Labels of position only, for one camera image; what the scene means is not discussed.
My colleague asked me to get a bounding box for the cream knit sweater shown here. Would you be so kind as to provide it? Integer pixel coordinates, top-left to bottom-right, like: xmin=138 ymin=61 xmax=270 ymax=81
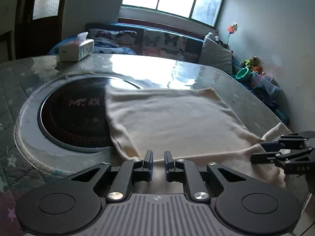
xmin=104 ymin=86 xmax=289 ymax=193

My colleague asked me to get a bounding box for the round black induction cooktop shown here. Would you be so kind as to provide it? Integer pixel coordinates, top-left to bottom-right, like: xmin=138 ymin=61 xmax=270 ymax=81
xmin=37 ymin=76 xmax=140 ymax=153

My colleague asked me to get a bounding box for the green plastic basin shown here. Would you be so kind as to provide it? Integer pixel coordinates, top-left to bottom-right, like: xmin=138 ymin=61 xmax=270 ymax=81
xmin=235 ymin=67 xmax=251 ymax=84

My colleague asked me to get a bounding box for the pile of toys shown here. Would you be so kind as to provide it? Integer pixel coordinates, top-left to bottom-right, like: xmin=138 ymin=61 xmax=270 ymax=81
xmin=241 ymin=56 xmax=263 ymax=74

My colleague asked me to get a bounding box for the quilted star tablecloth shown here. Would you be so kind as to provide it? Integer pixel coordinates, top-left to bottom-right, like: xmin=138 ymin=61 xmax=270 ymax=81
xmin=1 ymin=54 xmax=288 ymax=235

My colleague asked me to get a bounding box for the grey cushion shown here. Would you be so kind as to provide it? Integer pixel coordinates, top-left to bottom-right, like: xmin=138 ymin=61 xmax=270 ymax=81
xmin=198 ymin=32 xmax=232 ymax=75

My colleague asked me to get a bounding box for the butterfly pattern sofa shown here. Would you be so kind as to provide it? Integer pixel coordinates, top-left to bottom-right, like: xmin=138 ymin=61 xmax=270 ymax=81
xmin=48 ymin=22 xmax=233 ymax=66

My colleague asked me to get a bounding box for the white tissue box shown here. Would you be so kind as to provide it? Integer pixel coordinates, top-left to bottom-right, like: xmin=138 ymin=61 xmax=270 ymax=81
xmin=59 ymin=32 xmax=95 ymax=62

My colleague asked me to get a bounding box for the dark wooden door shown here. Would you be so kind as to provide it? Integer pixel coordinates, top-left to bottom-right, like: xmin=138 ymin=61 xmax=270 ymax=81
xmin=14 ymin=0 xmax=65 ymax=59

